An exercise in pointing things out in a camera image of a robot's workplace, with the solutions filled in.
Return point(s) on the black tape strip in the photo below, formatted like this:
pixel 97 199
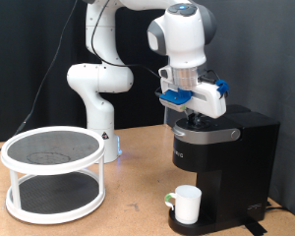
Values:
pixel 255 226

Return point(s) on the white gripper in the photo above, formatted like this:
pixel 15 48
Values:
pixel 206 98

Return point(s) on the black Keurig coffee machine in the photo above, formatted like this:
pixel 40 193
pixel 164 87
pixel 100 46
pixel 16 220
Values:
pixel 232 170

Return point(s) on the black curtain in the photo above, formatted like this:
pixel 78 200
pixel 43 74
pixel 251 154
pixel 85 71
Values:
pixel 16 49

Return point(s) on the silver vertical metal pole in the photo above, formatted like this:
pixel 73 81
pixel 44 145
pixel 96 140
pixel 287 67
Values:
pixel 165 114

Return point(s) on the white mug with green mark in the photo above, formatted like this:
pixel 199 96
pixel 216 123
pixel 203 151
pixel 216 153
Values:
pixel 187 203

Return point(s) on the white two-tier turntable stand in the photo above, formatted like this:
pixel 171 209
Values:
pixel 52 164

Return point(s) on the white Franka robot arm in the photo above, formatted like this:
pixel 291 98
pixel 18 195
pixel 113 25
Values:
pixel 105 78

